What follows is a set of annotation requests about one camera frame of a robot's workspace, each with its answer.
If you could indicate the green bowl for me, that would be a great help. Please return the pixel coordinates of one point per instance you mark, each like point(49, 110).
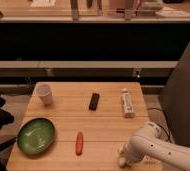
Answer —
point(36, 136)

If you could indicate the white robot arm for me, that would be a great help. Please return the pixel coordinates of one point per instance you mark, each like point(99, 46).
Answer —
point(146, 141)

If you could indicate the orange carrot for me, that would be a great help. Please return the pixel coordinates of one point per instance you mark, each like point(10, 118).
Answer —
point(79, 143)

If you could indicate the white tube bottle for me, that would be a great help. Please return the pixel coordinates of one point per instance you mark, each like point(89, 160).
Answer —
point(127, 104)

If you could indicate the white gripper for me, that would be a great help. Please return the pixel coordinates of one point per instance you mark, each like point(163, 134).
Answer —
point(122, 159)

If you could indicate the black rectangular block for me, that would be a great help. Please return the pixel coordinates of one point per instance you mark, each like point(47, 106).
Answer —
point(94, 101)

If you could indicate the wooden table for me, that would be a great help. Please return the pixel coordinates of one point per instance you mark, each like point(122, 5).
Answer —
point(104, 130)

